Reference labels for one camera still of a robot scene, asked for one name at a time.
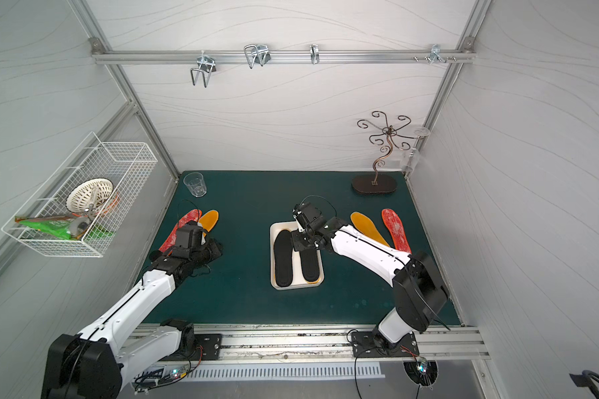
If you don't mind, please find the white plastic strainer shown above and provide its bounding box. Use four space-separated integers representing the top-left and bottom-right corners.
66 178 114 214

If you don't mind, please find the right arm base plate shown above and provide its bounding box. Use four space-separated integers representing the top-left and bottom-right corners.
347 329 419 359

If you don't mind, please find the white wire basket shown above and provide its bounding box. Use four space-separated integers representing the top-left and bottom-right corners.
1 132 157 258

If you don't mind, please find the small metal hook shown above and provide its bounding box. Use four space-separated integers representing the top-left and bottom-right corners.
309 44 319 65

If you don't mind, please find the left metal hook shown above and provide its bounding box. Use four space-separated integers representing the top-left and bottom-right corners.
190 51 216 88

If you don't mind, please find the right metal bracket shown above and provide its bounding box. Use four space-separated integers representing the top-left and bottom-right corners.
413 44 457 64

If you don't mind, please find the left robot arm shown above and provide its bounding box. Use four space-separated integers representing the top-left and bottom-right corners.
41 221 222 398

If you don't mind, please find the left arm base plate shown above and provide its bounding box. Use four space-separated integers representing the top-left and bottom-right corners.
161 333 223 362

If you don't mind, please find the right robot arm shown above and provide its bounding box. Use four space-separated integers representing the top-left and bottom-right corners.
291 201 449 348

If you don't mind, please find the green table mat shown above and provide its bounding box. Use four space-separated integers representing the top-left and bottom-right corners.
134 170 461 326

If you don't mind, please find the black object bottom right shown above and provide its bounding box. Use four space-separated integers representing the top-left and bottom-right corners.
570 370 599 399

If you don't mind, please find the green plastic toy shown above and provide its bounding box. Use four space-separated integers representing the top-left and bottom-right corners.
14 215 116 240

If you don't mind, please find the horizontal aluminium rail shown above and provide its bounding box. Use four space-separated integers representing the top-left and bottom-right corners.
92 45 477 66

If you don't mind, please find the dark metal jewelry stand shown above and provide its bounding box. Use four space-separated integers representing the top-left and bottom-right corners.
351 111 416 195

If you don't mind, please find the clear drinking glass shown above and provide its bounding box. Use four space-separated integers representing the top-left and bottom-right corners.
183 172 207 198

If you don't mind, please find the red insole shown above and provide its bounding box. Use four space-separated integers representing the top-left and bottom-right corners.
158 208 203 254
381 209 413 254

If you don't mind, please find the white storage box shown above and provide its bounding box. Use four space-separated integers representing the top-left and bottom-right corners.
270 222 324 291

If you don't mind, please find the middle metal hook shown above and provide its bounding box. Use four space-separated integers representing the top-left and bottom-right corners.
244 44 271 69

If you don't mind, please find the orange insole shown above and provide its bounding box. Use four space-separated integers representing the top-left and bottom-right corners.
349 211 389 247
198 209 219 234

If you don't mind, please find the black insole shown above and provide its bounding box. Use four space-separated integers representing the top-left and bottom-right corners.
299 249 320 284
274 229 294 288

